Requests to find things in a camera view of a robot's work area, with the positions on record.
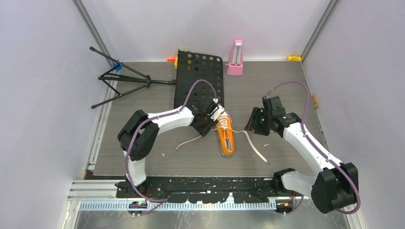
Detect white shoelace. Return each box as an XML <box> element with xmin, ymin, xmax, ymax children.
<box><xmin>175</xmin><ymin>114</ymin><xmax>270</xmax><ymax>165</ymax></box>

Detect orange canvas sneaker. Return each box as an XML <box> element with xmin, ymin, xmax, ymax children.
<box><xmin>216</xmin><ymin>111</ymin><xmax>235</xmax><ymax>157</ymax></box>

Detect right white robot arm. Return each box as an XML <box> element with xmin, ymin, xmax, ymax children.
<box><xmin>245</xmin><ymin>96</ymin><xmax>361</xmax><ymax>214</ymax></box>

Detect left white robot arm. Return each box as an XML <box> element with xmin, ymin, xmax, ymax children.
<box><xmin>117</xmin><ymin>101</ymin><xmax>225</xmax><ymax>198</ymax></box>

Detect black perforated music stand desk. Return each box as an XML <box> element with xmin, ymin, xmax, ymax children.
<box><xmin>173</xmin><ymin>50</ymin><xmax>225</xmax><ymax>108</ymax></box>

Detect pink metronome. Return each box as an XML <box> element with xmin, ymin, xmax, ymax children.
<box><xmin>227</xmin><ymin>40</ymin><xmax>244</xmax><ymax>76</ymax></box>

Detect yellow corner block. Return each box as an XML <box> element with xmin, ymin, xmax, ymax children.
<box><xmin>287</xmin><ymin>56</ymin><xmax>302</xmax><ymax>62</ymax></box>

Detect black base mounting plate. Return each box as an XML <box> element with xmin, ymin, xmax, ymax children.
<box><xmin>115</xmin><ymin>177</ymin><xmax>301</xmax><ymax>204</ymax></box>

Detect yellow orange toy block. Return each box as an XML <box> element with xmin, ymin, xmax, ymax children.
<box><xmin>167</xmin><ymin>57</ymin><xmax>178</xmax><ymax>69</ymax></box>

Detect black tripod stand legs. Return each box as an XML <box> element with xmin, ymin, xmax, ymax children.
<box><xmin>89</xmin><ymin>46</ymin><xmax>176</xmax><ymax>109</ymax></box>

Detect blue clip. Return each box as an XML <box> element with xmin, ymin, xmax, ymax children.
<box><xmin>113</xmin><ymin>63</ymin><xmax>122</xmax><ymax>72</ymax></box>

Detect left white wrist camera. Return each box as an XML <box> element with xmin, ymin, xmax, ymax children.
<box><xmin>207</xmin><ymin>98</ymin><xmax>225</xmax><ymax>121</ymax></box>

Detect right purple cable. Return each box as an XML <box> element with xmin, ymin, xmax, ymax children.
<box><xmin>264</xmin><ymin>80</ymin><xmax>362</xmax><ymax>217</ymax></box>

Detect purple cable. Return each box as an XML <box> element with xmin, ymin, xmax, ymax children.
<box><xmin>264</xmin><ymin>80</ymin><xmax>362</xmax><ymax>217</ymax></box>
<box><xmin>124</xmin><ymin>79</ymin><xmax>219</xmax><ymax>217</ymax></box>

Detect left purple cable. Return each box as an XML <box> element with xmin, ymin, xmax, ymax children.
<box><xmin>124</xmin><ymin>79</ymin><xmax>219</xmax><ymax>217</ymax></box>

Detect aluminium frame rail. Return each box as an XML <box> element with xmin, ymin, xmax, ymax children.
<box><xmin>67</xmin><ymin>177</ymin><xmax>355</xmax><ymax>212</ymax></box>

